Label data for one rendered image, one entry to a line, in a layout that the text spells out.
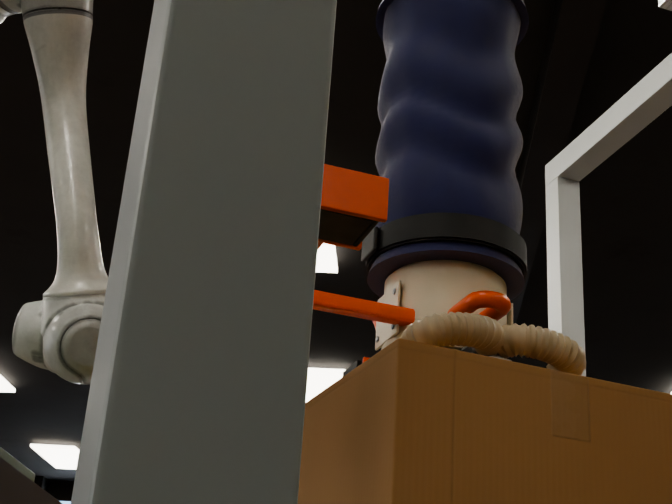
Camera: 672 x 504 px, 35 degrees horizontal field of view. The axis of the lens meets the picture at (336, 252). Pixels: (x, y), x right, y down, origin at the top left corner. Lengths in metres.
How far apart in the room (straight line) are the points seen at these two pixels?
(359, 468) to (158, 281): 0.84
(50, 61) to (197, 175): 1.28
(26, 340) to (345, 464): 0.57
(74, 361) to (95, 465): 1.07
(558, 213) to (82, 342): 3.97
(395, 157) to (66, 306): 0.50
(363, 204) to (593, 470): 0.37
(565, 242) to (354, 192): 4.04
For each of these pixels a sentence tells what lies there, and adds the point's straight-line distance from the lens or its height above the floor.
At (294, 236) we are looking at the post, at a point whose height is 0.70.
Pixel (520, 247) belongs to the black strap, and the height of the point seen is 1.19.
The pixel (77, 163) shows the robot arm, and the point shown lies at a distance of 1.53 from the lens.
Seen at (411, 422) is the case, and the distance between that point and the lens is 1.09.
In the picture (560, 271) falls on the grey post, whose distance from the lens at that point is 5.04.
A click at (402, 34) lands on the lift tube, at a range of 1.65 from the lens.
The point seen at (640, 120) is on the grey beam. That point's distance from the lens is 4.86.
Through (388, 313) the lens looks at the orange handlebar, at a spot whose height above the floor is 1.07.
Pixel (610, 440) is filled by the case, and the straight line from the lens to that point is 1.21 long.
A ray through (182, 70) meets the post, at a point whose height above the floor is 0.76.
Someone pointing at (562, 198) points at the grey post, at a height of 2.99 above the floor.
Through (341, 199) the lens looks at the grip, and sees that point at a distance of 1.10.
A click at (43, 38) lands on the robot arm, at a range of 1.62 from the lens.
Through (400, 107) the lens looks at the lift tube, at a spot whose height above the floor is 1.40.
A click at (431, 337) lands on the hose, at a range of 1.26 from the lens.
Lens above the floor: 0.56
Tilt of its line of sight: 25 degrees up
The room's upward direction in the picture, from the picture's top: 4 degrees clockwise
